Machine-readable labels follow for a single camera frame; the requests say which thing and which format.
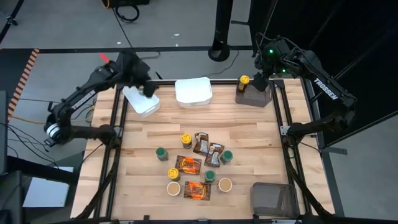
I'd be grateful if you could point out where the white board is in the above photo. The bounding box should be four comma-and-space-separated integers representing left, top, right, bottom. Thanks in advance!
22, 166, 75, 208

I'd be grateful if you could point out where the yellow floor cable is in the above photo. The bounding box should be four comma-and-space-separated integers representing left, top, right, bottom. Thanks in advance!
7, 114, 47, 125

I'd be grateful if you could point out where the black floor strip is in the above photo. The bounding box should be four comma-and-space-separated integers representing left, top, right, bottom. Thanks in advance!
39, 45, 254, 54

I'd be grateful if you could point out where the white plastic bin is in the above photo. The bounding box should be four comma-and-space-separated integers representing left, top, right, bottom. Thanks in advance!
122, 85, 161, 118
174, 77, 213, 108

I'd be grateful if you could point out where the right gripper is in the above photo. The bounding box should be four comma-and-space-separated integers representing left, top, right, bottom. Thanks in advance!
252, 37, 286, 93

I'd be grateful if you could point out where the black partition panel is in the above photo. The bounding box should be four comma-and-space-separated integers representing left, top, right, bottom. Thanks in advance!
248, 0, 398, 147

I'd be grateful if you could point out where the green-lid herb jar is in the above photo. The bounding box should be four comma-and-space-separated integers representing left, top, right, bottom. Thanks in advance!
220, 150, 234, 166
204, 169, 217, 184
155, 147, 170, 162

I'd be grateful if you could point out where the orange black hazard tape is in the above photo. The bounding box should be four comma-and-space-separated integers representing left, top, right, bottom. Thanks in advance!
7, 48, 40, 118

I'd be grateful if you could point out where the dark smoky plastic bin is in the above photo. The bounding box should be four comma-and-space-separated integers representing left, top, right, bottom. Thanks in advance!
234, 81, 274, 108
249, 182, 301, 219

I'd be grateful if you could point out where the orange brown spice packet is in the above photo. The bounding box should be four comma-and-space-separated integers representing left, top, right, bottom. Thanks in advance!
192, 132, 210, 156
174, 154, 202, 175
183, 180, 212, 202
203, 142, 225, 168

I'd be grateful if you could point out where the black case yellow strap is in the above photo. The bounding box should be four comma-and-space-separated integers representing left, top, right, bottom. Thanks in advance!
99, 0, 150, 9

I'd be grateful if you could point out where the grey metal beam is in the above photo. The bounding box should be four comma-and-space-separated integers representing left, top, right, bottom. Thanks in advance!
320, 146, 348, 218

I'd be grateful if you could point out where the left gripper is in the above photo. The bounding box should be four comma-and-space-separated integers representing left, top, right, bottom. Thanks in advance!
116, 51, 159, 99

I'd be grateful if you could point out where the black floor pole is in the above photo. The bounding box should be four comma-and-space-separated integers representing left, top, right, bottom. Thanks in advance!
207, 0, 234, 62

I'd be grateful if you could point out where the yellow-lid seasoning jar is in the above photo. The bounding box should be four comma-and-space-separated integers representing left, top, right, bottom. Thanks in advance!
181, 133, 193, 149
236, 75, 251, 93
167, 167, 182, 182

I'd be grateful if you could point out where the black floor cable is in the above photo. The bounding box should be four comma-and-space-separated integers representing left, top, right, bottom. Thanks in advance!
110, 4, 141, 49

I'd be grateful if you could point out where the black tripod leg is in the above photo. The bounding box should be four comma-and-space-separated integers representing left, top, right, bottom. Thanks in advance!
0, 0, 25, 44

